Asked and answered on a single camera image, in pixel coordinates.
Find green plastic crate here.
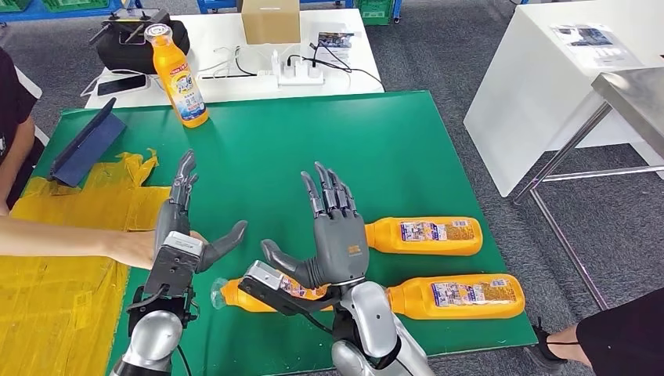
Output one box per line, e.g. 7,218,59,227
0,0,36,14
41,0,111,14
356,0,396,27

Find black smartphone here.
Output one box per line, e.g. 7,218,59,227
96,73,148,98

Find yellow taped cardboard sheet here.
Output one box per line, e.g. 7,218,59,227
0,149,172,376

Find white flat block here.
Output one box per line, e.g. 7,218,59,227
197,74,281,100

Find black power cable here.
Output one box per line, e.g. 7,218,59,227
285,42,386,92

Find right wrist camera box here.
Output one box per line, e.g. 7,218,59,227
238,260,344,317

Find thin black cable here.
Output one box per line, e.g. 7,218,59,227
200,45,259,81

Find white cable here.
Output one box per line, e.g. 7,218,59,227
80,45,242,99

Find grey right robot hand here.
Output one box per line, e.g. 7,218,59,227
260,161,371,290

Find printed paper sheet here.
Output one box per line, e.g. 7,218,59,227
550,23,645,70

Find printed leaflet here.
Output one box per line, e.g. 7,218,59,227
313,31,355,67

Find white panel-sided table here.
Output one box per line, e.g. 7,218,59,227
463,0,664,198

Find dark blue tablet case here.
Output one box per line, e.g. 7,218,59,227
47,97,128,189

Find person's hand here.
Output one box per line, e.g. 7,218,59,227
103,228,157,271

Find blue shelf rack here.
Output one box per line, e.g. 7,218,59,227
196,0,404,24
0,0,145,27

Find black carrying case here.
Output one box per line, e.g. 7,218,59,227
96,20,191,75

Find brown cardboard box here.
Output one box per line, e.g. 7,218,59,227
240,0,302,45

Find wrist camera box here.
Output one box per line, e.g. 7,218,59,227
143,231,205,299
238,260,344,317

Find white power strip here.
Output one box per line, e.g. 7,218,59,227
277,63,326,87

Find orange detergent bottle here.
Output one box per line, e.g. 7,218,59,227
363,216,484,258
210,276,336,314
144,23,210,129
386,273,526,320

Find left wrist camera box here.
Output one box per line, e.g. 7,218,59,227
143,231,205,299

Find white rectangular table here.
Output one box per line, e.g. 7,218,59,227
84,9,385,110

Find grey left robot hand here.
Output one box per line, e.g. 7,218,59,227
153,149,249,275

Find grey drone remote controller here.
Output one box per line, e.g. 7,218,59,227
88,9,171,47

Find stainless steel table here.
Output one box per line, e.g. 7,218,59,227
511,66,664,311

